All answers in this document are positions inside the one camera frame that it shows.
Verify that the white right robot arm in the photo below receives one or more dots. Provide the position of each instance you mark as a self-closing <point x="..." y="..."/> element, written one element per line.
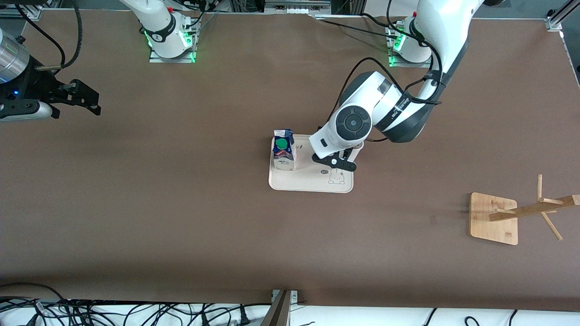
<point x="167" y="45"/>

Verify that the blue white milk carton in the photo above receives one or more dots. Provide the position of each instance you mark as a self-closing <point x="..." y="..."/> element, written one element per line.
<point x="283" y="156"/>

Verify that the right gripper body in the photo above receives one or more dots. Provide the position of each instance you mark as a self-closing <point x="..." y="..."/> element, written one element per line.
<point x="32" y="85"/>

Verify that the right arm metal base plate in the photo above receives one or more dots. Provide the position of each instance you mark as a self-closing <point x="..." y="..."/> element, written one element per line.
<point x="156" y="59"/>

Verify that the small metal corner bracket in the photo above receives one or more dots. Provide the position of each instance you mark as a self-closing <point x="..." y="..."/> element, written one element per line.
<point x="293" y="296"/>

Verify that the wooden mug stand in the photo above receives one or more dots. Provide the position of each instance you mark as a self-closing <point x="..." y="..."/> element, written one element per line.
<point x="491" y="226"/>

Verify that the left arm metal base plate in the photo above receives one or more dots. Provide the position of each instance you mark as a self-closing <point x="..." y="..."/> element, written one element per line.
<point x="430" y="65"/>

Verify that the aluminium corner profile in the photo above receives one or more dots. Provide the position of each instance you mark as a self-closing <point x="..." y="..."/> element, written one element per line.
<point x="11" y="12"/>
<point x="553" y="22"/>

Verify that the cream rabbit print tray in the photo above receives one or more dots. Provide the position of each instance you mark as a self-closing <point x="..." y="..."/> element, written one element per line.
<point x="299" y="181"/>

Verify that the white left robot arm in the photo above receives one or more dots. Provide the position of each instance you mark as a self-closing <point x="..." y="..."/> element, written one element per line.
<point x="444" y="27"/>

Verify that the aluminium profile post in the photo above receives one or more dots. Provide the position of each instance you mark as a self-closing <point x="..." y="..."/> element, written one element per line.
<point x="278" y="314"/>

